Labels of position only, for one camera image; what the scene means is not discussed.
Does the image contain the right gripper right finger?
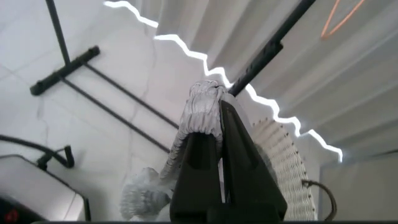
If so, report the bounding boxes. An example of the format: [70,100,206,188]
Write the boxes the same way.
[219,100,289,222]

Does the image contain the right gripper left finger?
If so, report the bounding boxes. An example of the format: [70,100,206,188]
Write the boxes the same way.
[169,132,224,222]

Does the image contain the pale grey shorts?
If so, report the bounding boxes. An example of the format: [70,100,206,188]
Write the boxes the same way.
[119,80,254,222]

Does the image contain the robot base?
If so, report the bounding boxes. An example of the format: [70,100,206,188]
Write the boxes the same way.
[0,154,91,223]

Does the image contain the white laundry basket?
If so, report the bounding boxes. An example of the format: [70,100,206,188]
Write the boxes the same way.
[250,118,338,222]

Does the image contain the black clothes rack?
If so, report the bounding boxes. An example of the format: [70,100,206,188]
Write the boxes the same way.
[29,0,317,154]

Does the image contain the pink clothes hanger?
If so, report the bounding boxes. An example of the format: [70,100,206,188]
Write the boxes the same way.
[320,0,367,40]

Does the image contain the white curtain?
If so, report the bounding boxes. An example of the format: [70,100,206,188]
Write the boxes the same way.
[124,0,398,163]

